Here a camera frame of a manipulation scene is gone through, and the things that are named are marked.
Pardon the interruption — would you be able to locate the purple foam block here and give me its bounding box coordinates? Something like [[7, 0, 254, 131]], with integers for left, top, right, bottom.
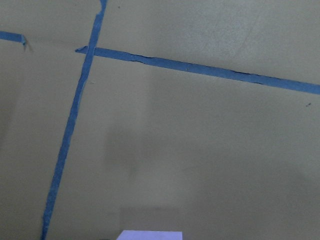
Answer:
[[117, 230, 183, 240]]

